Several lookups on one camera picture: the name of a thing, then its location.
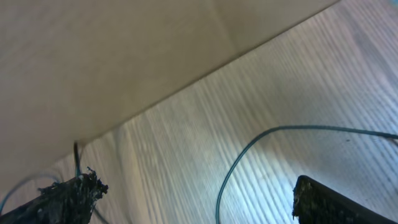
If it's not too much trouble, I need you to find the cardboard panel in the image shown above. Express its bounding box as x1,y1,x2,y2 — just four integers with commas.
1,0,333,192

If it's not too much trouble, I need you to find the black USB cable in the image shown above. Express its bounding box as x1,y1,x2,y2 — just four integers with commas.
215,124,398,224

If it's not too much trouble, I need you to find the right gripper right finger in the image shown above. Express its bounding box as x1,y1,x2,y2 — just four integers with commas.
292,175,397,224

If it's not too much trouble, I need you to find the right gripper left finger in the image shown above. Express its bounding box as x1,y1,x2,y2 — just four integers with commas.
1,170,109,224

